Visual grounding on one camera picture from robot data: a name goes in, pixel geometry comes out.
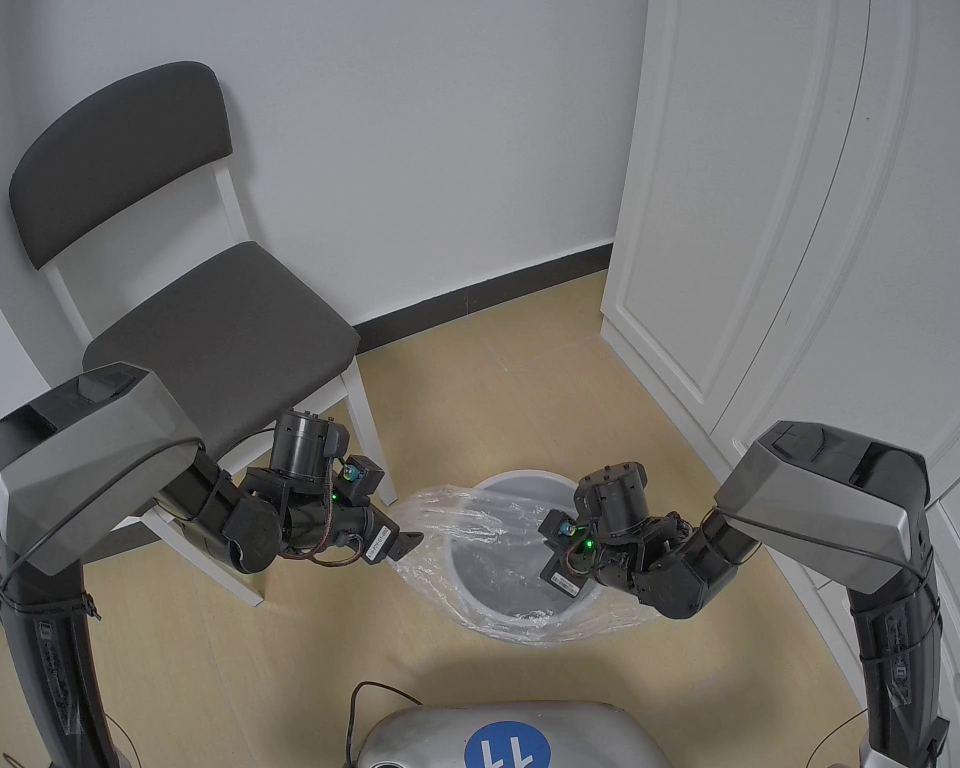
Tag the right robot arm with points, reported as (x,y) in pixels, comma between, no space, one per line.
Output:
(817,495)

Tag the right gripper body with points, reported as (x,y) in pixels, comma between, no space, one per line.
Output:
(561,577)

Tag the grey padded white chair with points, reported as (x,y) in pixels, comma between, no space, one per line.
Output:
(225,330)

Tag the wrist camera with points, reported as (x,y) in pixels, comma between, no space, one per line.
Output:
(364,480)
(559,525)

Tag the clear plastic bag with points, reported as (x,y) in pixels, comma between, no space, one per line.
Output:
(435,517)

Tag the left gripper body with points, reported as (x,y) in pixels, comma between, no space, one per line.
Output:
(379,544)

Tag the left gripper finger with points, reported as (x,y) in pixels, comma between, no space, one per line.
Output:
(409,544)

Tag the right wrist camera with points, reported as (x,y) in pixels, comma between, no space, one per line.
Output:
(559,525)

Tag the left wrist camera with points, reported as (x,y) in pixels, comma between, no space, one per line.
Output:
(364,480)

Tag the white trash bin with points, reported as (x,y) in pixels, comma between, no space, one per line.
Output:
(517,478)

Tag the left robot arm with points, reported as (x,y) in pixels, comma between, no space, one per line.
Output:
(97,457)

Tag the white wardrobe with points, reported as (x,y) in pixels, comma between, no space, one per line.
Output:
(750,225)

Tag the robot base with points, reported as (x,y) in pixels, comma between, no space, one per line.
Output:
(510,735)

